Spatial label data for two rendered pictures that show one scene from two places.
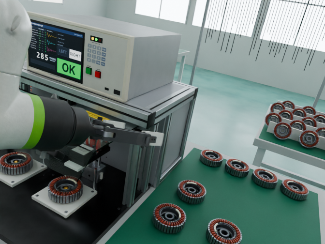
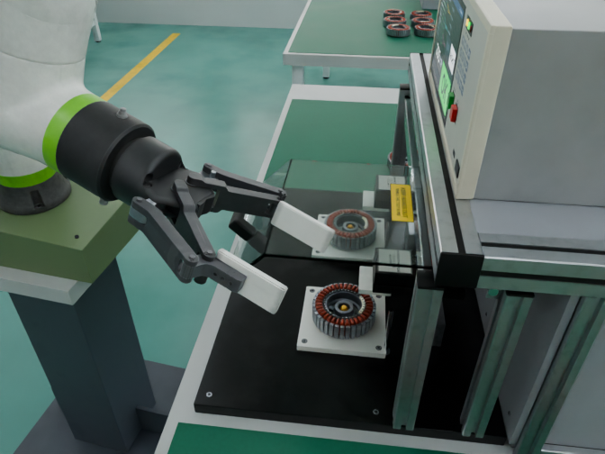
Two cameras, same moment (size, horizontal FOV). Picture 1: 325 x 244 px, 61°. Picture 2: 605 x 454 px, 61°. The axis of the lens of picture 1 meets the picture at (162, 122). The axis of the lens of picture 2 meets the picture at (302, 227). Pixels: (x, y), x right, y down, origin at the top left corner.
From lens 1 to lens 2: 0.59 m
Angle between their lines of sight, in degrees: 64
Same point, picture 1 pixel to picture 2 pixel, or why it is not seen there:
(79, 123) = (121, 172)
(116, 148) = not seen: hidden behind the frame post
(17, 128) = (23, 137)
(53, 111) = (77, 133)
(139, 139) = (171, 256)
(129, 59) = (482, 91)
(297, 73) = not seen: outside the picture
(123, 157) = not seen: hidden behind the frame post
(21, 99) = (45, 100)
